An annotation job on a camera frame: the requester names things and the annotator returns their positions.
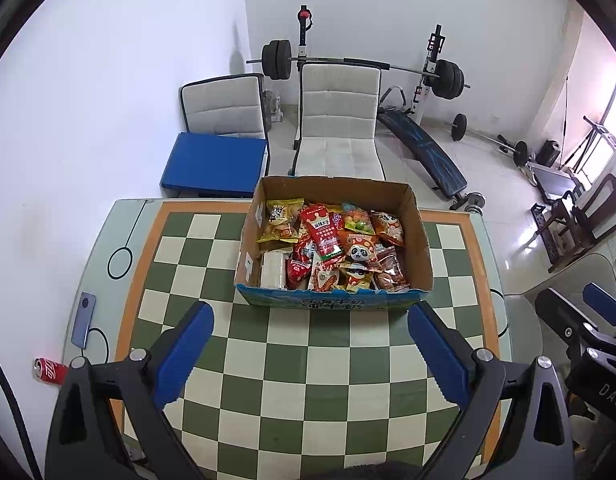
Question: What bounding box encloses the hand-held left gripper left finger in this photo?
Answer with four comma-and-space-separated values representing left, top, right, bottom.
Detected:
46, 301, 216, 480

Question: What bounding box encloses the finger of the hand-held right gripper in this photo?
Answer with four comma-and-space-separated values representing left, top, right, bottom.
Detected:
582, 282, 616, 341
534, 287, 614, 356

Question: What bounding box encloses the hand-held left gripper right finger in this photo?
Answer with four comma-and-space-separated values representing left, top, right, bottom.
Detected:
408, 301, 575, 480

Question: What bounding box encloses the dark brown snack packet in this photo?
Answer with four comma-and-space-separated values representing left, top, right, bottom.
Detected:
375, 246, 407, 275

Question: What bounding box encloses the white wafer snack packet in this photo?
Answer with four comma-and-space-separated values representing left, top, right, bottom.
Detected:
260, 251, 291, 289

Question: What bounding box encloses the cardboard box with blue print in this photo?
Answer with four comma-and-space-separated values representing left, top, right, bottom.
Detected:
234, 176, 435, 312

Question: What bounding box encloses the small panda snack packet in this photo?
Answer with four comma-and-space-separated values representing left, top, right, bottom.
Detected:
345, 234, 381, 266

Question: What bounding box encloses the orange panda snack packet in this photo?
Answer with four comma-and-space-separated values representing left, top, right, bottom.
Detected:
370, 210, 405, 247

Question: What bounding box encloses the plain red snack packet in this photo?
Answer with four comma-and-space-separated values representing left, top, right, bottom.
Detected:
286, 240, 315, 281

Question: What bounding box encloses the orange yellow snack packet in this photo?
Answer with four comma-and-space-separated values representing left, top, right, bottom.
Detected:
258, 221, 299, 245

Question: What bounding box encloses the red white long snack packet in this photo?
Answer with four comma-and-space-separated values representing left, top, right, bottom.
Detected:
300, 203, 347, 261

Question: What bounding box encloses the yellow chips packet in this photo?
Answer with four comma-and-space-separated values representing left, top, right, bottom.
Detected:
266, 199, 305, 226

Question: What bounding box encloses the grey shell chair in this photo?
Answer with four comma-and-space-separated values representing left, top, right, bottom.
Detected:
518, 252, 616, 311

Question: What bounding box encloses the black perforated metal bar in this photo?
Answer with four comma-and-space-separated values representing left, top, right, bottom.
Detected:
530, 202, 564, 266

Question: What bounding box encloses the brown wooden chair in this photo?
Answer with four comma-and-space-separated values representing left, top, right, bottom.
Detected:
535, 174, 616, 261

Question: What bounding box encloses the blue smartphone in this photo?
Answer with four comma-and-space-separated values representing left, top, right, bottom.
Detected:
70, 291, 96, 350

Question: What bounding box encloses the green checkered tablecloth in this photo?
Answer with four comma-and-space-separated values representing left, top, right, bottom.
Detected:
110, 200, 504, 480

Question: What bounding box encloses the grey treadmill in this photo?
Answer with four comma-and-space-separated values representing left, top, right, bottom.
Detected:
528, 115, 616, 196

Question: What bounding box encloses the red soda can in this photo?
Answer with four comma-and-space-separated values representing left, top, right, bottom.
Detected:
34, 357, 68, 386

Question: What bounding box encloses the metal dumbbell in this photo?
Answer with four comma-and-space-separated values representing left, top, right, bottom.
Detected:
450, 192, 487, 216

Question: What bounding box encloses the black speaker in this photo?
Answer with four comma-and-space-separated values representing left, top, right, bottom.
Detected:
535, 140, 562, 168

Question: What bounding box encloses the blue folded mat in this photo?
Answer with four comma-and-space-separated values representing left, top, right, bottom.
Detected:
160, 132, 269, 199

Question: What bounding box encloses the blue black sit-up bench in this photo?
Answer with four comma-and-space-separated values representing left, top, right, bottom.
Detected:
378, 87, 469, 206

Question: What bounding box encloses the short barbell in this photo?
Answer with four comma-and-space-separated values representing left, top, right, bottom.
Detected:
450, 114, 531, 166

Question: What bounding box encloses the white padded chair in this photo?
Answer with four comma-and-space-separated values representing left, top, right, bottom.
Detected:
290, 62, 387, 181
180, 74, 271, 176

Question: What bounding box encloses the white small appliance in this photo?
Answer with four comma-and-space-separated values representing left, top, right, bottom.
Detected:
265, 91, 284, 123

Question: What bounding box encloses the long barbell with black plates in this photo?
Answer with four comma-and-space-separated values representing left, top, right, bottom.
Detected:
246, 39, 471, 100

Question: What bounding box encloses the white barbell rack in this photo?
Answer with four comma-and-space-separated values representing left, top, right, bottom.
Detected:
295, 5, 447, 121

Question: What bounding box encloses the black phone cable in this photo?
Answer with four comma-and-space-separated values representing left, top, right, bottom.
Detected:
88, 327, 111, 361

